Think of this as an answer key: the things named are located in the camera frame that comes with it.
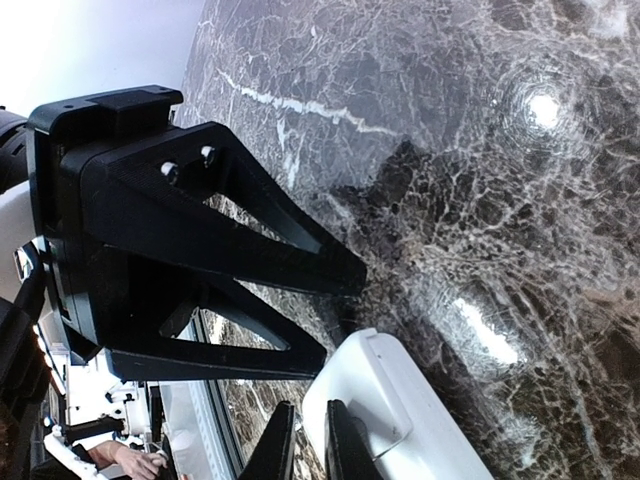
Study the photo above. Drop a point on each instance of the white remote control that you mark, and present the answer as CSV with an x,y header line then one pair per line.
x,y
407,431

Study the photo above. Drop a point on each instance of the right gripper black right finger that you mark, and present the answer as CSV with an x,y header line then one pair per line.
x,y
346,456

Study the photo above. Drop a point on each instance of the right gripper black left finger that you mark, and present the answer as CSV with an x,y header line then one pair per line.
x,y
272,458

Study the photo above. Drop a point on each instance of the person in background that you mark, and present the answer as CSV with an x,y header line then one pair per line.
x,y
135,464

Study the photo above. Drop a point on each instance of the white slotted cable duct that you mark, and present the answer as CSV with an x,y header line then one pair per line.
x,y
223,458

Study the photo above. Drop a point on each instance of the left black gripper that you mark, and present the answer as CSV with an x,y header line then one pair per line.
x,y
108,165

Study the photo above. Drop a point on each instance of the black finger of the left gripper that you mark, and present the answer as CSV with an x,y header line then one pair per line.
x,y
157,322

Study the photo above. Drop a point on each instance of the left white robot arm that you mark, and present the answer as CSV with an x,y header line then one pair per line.
x,y
23,278

